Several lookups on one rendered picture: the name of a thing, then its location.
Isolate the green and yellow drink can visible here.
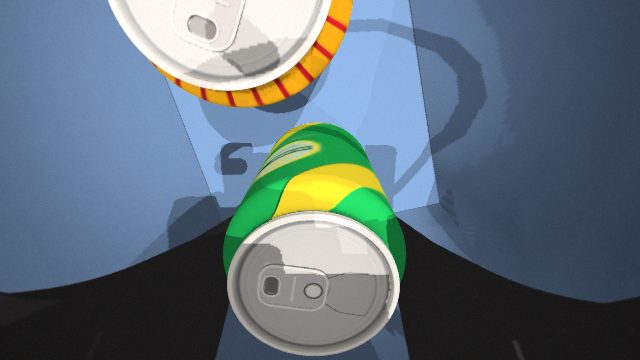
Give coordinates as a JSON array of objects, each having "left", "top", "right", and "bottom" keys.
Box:
[{"left": 223, "top": 122, "right": 406, "bottom": 356}]

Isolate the yellow and red drink can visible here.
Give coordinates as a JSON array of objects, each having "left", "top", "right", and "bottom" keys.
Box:
[{"left": 108, "top": 0, "right": 353, "bottom": 108}]

